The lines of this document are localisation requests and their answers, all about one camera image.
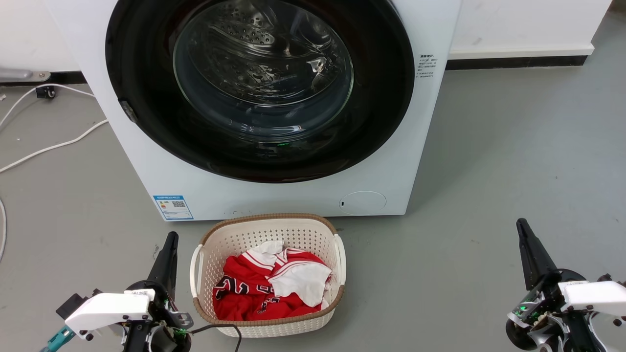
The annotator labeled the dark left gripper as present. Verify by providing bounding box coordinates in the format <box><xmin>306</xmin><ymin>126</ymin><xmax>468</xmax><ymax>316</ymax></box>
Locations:
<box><xmin>122</xmin><ymin>232</ymin><xmax>194</xmax><ymax>352</ymax></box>

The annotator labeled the blue energy label sticker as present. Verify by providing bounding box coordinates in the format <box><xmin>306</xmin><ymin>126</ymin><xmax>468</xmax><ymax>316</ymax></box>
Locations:
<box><xmin>153</xmin><ymin>195</ymin><xmax>194</xmax><ymax>221</ymax></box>

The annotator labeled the thin white floor cable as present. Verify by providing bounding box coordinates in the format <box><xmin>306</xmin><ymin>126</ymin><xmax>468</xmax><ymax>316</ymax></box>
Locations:
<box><xmin>0</xmin><ymin>83</ymin><xmax>96</xmax><ymax>129</ymax></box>

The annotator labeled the teal cable connector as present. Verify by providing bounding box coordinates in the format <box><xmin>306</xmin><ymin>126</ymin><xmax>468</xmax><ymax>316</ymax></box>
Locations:
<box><xmin>40</xmin><ymin>325</ymin><xmax>76</xmax><ymax>352</ymax></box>

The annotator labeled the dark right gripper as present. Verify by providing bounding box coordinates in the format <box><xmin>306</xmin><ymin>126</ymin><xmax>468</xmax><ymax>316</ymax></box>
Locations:
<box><xmin>505</xmin><ymin>219</ymin><xmax>604</xmax><ymax>352</ymax></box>

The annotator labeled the red and white jersey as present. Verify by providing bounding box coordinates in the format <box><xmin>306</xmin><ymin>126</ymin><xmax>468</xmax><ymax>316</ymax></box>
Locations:
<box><xmin>213</xmin><ymin>241</ymin><xmax>338</xmax><ymax>322</ymax></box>

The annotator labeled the grey metal floor bracket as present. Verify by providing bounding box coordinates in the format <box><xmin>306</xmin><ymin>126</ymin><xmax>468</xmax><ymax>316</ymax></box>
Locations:
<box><xmin>0</xmin><ymin>68</ymin><xmax>51</xmax><ymax>83</ymax></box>

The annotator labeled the cream perforated laundry basket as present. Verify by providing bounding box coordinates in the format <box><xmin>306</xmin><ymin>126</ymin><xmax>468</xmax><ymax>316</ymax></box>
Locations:
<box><xmin>190</xmin><ymin>213</ymin><xmax>347</xmax><ymax>339</ymax></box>

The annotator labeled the small printed text sticker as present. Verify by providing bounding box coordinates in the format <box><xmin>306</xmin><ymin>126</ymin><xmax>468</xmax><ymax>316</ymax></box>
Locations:
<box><xmin>417</xmin><ymin>54</ymin><xmax>437</xmax><ymax>79</ymax></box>

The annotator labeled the white front-load washing machine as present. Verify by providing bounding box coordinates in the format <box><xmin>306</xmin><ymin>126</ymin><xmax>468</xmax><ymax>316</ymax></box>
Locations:
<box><xmin>46</xmin><ymin>0</ymin><xmax>463</xmax><ymax>221</ymax></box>

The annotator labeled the black wall baseboard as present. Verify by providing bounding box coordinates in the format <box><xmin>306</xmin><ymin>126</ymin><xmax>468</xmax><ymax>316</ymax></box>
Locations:
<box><xmin>446</xmin><ymin>55</ymin><xmax>588</xmax><ymax>71</ymax></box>

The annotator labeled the round white filter cover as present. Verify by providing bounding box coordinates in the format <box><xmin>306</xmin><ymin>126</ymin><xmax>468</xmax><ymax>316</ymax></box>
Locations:
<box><xmin>339</xmin><ymin>191</ymin><xmax>387</xmax><ymax>216</ymax></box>

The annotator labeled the black round glass washer door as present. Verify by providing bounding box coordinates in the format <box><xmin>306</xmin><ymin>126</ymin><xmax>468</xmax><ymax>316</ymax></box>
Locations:
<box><xmin>105</xmin><ymin>0</ymin><xmax>415</xmax><ymax>184</ymax></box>

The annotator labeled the thick white floor cable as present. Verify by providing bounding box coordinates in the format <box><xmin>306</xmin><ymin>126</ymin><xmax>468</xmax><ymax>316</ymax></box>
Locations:
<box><xmin>0</xmin><ymin>119</ymin><xmax>109</xmax><ymax>174</ymax></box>

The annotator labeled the white curved floor cable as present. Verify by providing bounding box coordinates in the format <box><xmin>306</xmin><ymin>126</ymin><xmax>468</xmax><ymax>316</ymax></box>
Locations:
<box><xmin>0</xmin><ymin>198</ymin><xmax>7</xmax><ymax>262</ymax></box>

